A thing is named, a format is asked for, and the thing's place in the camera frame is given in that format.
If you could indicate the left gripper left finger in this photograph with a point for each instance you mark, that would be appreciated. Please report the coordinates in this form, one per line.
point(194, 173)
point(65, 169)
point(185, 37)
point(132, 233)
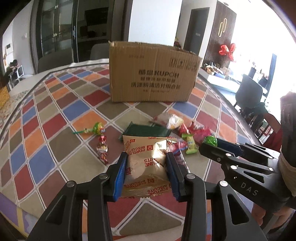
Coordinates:
point(62, 219)

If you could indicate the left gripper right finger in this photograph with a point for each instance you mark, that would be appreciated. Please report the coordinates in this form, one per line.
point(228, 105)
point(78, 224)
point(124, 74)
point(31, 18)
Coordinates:
point(231, 220)

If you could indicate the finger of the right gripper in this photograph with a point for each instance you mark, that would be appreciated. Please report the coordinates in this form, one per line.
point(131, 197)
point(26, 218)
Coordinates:
point(259, 166)
point(246, 151)

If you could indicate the green round candy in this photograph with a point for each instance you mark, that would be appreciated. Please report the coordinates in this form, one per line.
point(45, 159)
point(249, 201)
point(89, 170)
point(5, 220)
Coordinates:
point(211, 140)

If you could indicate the red snack packet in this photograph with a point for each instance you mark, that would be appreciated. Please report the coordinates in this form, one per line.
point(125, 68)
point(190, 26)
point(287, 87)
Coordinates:
point(198, 132)

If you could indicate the dark green snack packet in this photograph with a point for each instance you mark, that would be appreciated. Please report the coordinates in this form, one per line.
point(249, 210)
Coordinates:
point(145, 131)

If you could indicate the beige fortune biscuits bag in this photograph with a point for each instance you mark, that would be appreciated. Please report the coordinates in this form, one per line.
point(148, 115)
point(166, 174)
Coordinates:
point(145, 173)

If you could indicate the green lollipop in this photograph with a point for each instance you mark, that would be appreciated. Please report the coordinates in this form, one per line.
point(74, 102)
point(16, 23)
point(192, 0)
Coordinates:
point(97, 129)

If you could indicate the yellow green candy packet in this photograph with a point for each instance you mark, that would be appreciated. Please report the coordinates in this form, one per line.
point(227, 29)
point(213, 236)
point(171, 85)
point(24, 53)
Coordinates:
point(191, 145)

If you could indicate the pink snack packet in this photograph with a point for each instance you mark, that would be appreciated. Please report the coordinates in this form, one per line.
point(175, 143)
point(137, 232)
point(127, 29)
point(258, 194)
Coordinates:
point(177, 150)

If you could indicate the dark chair right side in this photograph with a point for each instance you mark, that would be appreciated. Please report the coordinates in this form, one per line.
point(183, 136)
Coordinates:
point(248, 95)

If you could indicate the clear wrapped snack pack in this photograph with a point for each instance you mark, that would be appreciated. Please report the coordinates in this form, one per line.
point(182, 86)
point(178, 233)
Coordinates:
point(168, 120)

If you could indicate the white low tv cabinet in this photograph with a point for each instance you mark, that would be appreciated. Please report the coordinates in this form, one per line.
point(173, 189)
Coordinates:
point(231, 85)

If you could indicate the red wrapped candy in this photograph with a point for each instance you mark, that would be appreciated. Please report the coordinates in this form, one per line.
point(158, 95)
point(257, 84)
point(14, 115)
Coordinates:
point(102, 149)

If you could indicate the colourful diamond pattern tablecloth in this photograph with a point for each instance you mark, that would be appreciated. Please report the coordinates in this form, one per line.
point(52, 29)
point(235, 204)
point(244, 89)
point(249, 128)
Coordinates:
point(40, 153)

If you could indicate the red bow decoration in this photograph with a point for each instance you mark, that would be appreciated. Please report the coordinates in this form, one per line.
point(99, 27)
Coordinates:
point(228, 51)

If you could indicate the brown cardboard box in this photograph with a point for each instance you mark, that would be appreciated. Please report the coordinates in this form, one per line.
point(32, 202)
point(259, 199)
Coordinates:
point(151, 72)

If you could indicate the yellow woven tissue box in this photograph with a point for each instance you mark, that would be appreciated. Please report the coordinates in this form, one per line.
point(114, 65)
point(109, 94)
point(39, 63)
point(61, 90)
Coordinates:
point(4, 96)

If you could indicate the grey chair middle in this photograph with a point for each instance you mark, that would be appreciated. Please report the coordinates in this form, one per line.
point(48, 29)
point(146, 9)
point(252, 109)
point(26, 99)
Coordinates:
point(99, 51)

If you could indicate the grey chair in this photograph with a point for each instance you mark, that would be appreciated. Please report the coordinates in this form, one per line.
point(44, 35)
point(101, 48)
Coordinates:
point(99, 51)
point(55, 59)

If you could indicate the seated person in background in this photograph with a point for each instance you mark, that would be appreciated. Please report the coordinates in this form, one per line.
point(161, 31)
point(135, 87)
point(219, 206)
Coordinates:
point(12, 67)

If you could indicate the grey chair left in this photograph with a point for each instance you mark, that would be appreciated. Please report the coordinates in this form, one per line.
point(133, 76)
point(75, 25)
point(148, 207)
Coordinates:
point(55, 59)

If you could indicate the black glass cabinet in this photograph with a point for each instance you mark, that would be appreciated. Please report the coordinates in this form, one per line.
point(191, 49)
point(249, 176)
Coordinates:
point(79, 25)

